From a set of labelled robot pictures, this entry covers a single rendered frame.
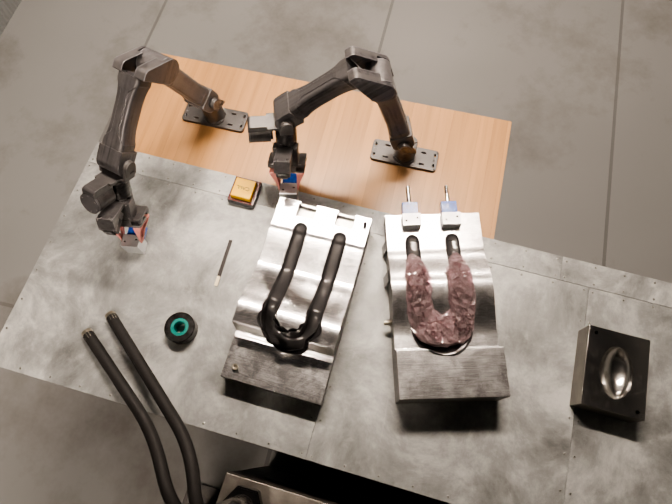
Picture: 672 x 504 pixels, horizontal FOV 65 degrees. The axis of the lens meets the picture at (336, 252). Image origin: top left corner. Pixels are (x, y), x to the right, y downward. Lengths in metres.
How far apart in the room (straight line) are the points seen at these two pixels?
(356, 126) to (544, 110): 1.39
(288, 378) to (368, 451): 0.27
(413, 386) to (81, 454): 1.50
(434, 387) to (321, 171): 0.71
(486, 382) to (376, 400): 0.28
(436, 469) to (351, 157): 0.89
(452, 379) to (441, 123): 0.80
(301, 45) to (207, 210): 1.56
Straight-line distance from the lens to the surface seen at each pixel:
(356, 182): 1.58
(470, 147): 1.69
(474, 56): 2.98
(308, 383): 1.34
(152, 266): 1.57
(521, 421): 1.46
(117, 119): 1.38
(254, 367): 1.36
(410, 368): 1.31
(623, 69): 3.18
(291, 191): 1.51
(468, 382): 1.32
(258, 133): 1.42
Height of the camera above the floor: 2.19
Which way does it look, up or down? 69 degrees down
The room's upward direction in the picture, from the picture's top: 2 degrees counter-clockwise
